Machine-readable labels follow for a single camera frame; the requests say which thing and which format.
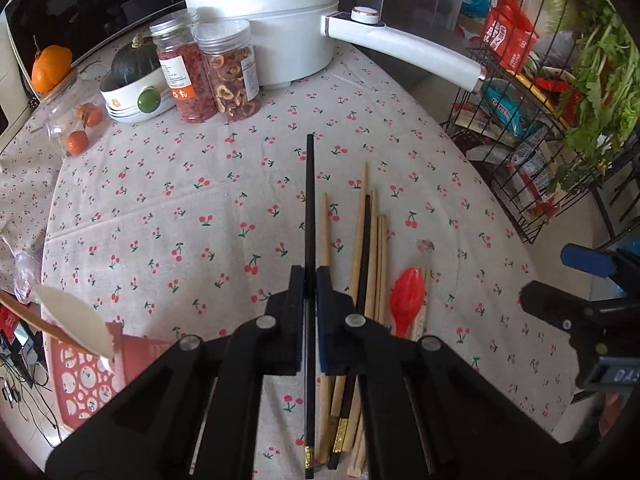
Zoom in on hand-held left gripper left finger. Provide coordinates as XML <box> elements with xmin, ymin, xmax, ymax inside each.
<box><xmin>45</xmin><ymin>265</ymin><xmax>307</xmax><ymax>480</ymax></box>

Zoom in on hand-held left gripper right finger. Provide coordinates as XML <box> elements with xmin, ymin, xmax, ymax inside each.
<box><xmin>316</xmin><ymin>266</ymin><xmax>576</xmax><ymax>480</ymax></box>

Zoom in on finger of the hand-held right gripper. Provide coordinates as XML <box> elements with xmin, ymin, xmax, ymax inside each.
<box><xmin>519</xmin><ymin>281</ymin><xmax>640</xmax><ymax>356</ymax></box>
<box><xmin>560</xmin><ymin>243</ymin><xmax>640</xmax><ymax>286</ymax></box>

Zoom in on black chopstick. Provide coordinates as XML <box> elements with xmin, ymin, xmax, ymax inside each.
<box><xmin>303</xmin><ymin>134</ymin><xmax>317</xmax><ymax>480</ymax></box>
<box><xmin>327</xmin><ymin>194</ymin><xmax>372</xmax><ymax>470</ymax></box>

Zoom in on red plastic spoon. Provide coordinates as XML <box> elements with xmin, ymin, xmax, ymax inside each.
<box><xmin>390</xmin><ymin>268</ymin><xmax>428</xmax><ymax>338</ymax></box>

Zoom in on pink plastic basket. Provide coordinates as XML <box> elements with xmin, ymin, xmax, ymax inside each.
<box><xmin>47</xmin><ymin>322</ymin><xmax>177</xmax><ymax>431</ymax></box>

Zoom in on white spoon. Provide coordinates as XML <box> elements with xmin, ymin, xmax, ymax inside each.
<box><xmin>37</xmin><ymin>285</ymin><xmax>117</xmax><ymax>361</ymax></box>

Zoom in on patterned wooden chopstick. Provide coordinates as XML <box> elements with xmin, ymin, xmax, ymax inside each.
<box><xmin>0</xmin><ymin>291</ymin><xmax>68</xmax><ymax>343</ymax></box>

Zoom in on cherry print tablecloth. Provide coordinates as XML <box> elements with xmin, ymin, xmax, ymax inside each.
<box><xmin>40</xmin><ymin>35</ymin><xmax>576</xmax><ymax>480</ymax></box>

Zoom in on blue snack packet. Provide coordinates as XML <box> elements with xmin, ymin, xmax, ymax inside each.
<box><xmin>482</xmin><ymin>85</ymin><xmax>532</xmax><ymax>137</ymax></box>

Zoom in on green leafy herbs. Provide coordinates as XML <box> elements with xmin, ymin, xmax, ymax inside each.
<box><xmin>550</xmin><ymin>0</ymin><xmax>640</xmax><ymax>191</ymax></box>

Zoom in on red snack bag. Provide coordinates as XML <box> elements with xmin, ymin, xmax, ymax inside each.
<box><xmin>482</xmin><ymin>0</ymin><xmax>541</xmax><ymax>73</ymax></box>

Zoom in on jar of dried fruit rings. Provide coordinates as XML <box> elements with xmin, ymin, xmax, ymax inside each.
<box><xmin>194</xmin><ymin>19</ymin><xmax>262</xmax><ymax>122</ymax></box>

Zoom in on jar of red berries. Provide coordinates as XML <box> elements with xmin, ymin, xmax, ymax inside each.
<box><xmin>150</xmin><ymin>10</ymin><xmax>218</xmax><ymax>123</ymax></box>

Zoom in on clear plastic bag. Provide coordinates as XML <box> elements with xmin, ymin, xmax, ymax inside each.
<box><xmin>10</xmin><ymin>250</ymin><xmax>47</xmax><ymax>311</ymax></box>

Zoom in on white bowl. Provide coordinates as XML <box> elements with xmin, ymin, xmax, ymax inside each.
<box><xmin>99</xmin><ymin>67</ymin><xmax>176</xmax><ymax>123</ymax></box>

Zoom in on small orange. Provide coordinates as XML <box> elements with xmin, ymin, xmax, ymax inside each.
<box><xmin>77</xmin><ymin>102</ymin><xmax>104</xmax><ymax>128</ymax></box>
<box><xmin>66</xmin><ymin>130</ymin><xmax>90</xmax><ymax>156</ymax></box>

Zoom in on white electric pot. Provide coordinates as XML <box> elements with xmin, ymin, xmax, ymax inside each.
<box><xmin>178</xmin><ymin>0</ymin><xmax>488</xmax><ymax>93</ymax></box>

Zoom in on small floral cloth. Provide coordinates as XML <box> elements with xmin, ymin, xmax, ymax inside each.
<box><xmin>0</xmin><ymin>110</ymin><xmax>66</xmax><ymax>286</ymax></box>

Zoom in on dark green squash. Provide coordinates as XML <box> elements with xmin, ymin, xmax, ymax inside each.
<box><xmin>110</xmin><ymin>34</ymin><xmax>166</xmax><ymax>92</ymax></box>

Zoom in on clear glass jar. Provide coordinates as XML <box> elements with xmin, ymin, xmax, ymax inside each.
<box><xmin>42</xmin><ymin>67</ymin><xmax>108</xmax><ymax>158</ymax></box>

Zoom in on large orange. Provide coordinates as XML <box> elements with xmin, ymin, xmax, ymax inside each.
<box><xmin>31</xmin><ymin>35</ymin><xmax>73</xmax><ymax>94</ymax></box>

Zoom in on black microwave oven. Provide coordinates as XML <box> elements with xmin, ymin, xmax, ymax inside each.
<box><xmin>0</xmin><ymin>0</ymin><xmax>187</xmax><ymax>111</ymax></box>

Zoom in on black wire rack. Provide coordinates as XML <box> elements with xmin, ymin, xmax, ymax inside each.
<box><xmin>440</xmin><ymin>0</ymin><xmax>640</xmax><ymax>245</ymax></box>

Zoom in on black floor cables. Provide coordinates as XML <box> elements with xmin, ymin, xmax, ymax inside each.
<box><xmin>0</xmin><ymin>305</ymin><xmax>56</xmax><ymax>443</ymax></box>

